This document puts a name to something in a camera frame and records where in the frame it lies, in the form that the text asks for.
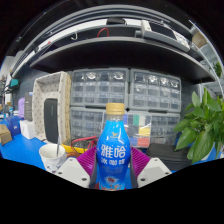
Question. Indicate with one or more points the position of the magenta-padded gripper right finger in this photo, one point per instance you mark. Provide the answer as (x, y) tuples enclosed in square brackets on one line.
[(155, 171)]

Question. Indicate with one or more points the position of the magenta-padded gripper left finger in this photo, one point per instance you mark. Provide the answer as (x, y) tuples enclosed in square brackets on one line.
[(71, 171)]

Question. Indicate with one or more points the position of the blue drink bottle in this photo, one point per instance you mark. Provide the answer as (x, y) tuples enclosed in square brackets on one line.
[(113, 156)]

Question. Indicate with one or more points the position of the flat black case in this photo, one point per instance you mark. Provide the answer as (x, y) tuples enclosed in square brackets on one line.
[(166, 156)]

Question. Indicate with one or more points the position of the white mug with face print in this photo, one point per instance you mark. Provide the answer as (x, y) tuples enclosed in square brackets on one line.
[(50, 160)]

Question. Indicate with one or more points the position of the yellow and red hand tool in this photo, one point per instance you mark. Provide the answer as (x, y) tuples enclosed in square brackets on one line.
[(81, 144)]

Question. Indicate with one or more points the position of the clear box with coloured parts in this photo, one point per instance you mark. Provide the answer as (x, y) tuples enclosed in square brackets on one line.
[(140, 130)]

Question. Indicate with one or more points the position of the tall black speaker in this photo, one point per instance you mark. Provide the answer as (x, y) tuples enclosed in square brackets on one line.
[(50, 120)]

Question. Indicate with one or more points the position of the potted green leafy plant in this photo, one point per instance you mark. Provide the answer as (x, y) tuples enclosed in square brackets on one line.
[(200, 133)]

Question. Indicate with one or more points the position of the small white carton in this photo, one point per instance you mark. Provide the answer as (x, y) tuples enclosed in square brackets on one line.
[(27, 129)]

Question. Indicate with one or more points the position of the beige perforated tray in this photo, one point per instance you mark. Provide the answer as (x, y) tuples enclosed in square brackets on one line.
[(63, 100)]

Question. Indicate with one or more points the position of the blue box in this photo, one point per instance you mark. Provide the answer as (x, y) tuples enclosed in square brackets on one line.
[(14, 125)]

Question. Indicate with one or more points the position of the brown cardboard box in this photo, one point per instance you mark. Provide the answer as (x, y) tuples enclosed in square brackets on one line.
[(5, 134)]

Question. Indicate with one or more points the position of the dark grey carton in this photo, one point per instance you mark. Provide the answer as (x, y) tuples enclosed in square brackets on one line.
[(28, 106)]

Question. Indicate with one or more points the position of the purple plastic bag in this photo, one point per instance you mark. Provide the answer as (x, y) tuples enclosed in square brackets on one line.
[(21, 107)]

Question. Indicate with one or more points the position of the black overhead shelf unit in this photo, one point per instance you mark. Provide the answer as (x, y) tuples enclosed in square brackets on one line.
[(116, 53)]

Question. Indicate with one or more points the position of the white shelf unit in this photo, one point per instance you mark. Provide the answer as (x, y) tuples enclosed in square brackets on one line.
[(213, 50)]

